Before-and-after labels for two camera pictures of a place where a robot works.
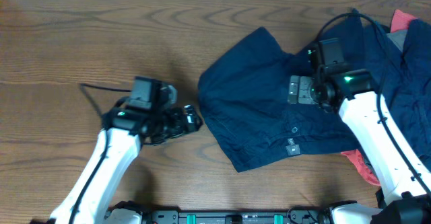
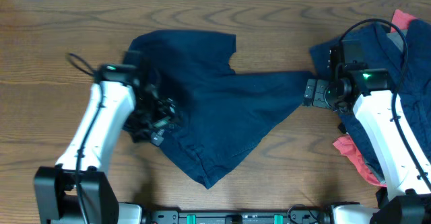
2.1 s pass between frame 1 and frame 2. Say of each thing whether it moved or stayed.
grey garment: stayed
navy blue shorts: moved
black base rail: stayed
